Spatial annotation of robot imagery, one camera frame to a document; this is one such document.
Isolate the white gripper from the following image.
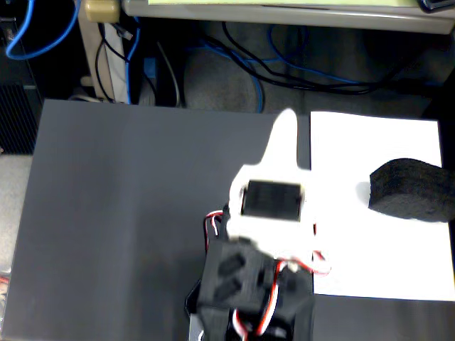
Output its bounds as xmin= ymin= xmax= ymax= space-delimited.
xmin=226 ymin=107 xmax=318 ymax=261

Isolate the black foam cube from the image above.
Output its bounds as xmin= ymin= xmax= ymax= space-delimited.
xmin=368 ymin=158 xmax=455 ymax=224

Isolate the white paper sheet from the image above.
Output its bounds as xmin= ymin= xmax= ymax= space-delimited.
xmin=310 ymin=111 xmax=455 ymax=302

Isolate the beige desk top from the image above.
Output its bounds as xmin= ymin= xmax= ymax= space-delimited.
xmin=122 ymin=0 xmax=455 ymax=36

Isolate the beige desk leg panel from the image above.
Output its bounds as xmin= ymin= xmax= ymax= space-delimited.
xmin=77 ymin=6 xmax=131 ymax=106

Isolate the dark gray mat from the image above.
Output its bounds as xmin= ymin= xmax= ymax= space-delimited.
xmin=1 ymin=99 xmax=455 ymax=341

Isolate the black device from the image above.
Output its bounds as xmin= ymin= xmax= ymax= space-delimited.
xmin=417 ymin=0 xmax=455 ymax=14

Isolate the beige plastic box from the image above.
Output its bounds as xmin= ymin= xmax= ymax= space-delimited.
xmin=84 ymin=0 xmax=121 ymax=23

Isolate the black computer tower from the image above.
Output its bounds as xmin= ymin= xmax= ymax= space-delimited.
xmin=0 ymin=16 xmax=46 ymax=156

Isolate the short blue cable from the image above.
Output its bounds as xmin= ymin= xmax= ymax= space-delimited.
xmin=248 ymin=67 xmax=267 ymax=113

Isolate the long blue cable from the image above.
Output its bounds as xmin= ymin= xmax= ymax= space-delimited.
xmin=191 ymin=24 xmax=444 ymax=88

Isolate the red white black servo cable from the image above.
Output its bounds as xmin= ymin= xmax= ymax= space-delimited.
xmin=203 ymin=211 xmax=224 ymax=251
xmin=230 ymin=248 xmax=332 ymax=338

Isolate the gray cable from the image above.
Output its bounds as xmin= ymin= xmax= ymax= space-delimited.
xmin=156 ymin=40 xmax=183 ymax=107

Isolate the thin blue cable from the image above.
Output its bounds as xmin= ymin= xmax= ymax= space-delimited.
xmin=125 ymin=17 xmax=142 ymax=106

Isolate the gray cable plug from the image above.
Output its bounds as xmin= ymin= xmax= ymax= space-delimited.
xmin=113 ymin=23 xmax=134 ymax=40

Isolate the thin black cable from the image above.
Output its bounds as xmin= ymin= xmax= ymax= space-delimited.
xmin=95 ymin=23 xmax=126 ymax=102

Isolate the looped blue cable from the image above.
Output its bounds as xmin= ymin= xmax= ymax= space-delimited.
xmin=5 ymin=0 xmax=81 ymax=60

